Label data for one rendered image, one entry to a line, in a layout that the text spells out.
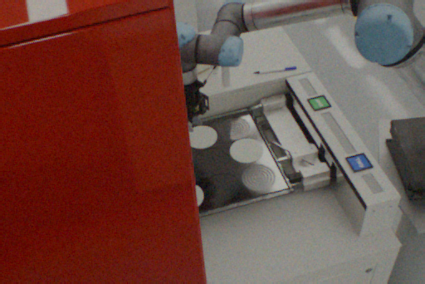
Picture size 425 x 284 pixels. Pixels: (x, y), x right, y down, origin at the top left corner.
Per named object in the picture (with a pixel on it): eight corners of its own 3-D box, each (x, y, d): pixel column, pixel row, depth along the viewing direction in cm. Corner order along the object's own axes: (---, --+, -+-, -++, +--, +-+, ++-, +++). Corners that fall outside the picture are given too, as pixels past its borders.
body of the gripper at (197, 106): (191, 125, 151) (188, 92, 142) (170, 112, 155) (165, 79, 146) (210, 111, 154) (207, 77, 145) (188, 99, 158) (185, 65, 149)
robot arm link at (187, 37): (192, 39, 131) (158, 36, 133) (196, 75, 139) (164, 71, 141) (200, 21, 136) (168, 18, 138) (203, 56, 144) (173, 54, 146)
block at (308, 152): (292, 164, 160) (292, 157, 158) (287, 156, 163) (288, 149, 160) (317, 157, 161) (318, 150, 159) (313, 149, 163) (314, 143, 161)
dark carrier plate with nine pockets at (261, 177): (169, 221, 150) (169, 219, 149) (144, 138, 172) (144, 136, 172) (287, 188, 153) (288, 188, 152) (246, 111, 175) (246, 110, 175)
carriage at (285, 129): (303, 192, 157) (304, 185, 155) (259, 112, 181) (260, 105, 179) (329, 185, 158) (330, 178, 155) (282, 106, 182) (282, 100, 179)
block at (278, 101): (263, 112, 176) (263, 105, 174) (260, 105, 179) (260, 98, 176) (286, 106, 177) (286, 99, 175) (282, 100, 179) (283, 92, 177)
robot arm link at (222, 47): (246, 22, 136) (204, 18, 139) (236, 50, 129) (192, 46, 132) (247, 47, 142) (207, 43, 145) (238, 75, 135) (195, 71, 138)
